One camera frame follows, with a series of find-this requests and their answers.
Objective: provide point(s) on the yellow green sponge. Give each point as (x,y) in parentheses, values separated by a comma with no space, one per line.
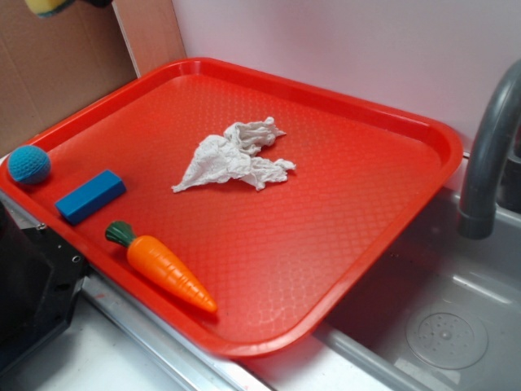
(47,8)

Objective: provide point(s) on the red plastic tray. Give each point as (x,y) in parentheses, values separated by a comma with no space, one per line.
(276,261)

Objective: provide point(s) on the crumpled white paper towel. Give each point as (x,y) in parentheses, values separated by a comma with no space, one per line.
(234,155)

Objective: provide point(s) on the orange toy carrot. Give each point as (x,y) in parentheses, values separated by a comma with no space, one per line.
(156,262)

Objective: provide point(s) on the blue rectangular block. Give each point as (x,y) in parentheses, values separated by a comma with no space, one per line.
(89,197)

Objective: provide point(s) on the grey toy sink basin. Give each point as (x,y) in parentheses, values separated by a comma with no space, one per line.
(437,311)

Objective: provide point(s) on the blue knitted ball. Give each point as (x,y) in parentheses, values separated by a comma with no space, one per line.
(29,165)

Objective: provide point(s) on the brown cardboard panel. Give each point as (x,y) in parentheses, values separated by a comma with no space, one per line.
(53,67)

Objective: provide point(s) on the grey toy faucet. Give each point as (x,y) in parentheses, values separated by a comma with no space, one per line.
(492,176)

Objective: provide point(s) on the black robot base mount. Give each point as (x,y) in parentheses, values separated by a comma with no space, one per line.
(41,276)

